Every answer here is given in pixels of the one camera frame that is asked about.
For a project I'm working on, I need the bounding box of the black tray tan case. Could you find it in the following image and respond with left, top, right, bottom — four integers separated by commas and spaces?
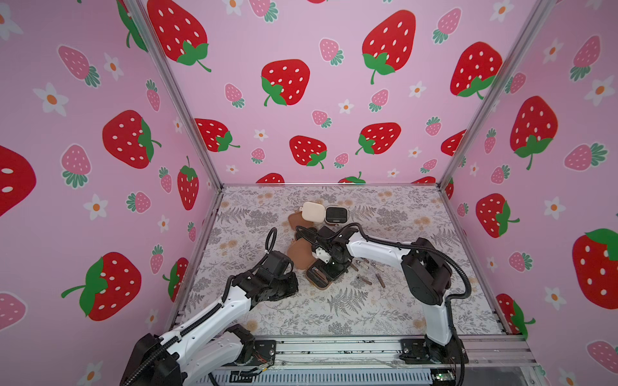
306, 261, 347, 290

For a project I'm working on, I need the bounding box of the tan brown case lid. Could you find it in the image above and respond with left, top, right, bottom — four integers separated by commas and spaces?
286, 238, 316, 270

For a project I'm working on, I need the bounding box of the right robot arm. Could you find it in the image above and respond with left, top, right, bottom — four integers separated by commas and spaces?
295, 223, 472, 366

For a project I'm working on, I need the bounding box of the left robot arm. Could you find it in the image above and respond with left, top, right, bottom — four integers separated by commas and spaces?
120, 228, 299, 385

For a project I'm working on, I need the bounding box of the brown nail file tool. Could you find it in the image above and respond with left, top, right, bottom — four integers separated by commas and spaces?
376, 273, 386, 289

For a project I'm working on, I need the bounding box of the black tray cream case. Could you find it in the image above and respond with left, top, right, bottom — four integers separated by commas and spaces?
324, 206, 349, 225

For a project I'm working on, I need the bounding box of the cream case lid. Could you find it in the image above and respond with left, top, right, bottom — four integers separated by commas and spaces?
301, 202, 326, 223

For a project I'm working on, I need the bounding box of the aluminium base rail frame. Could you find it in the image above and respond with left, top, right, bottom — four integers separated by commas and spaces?
134, 334, 542, 386

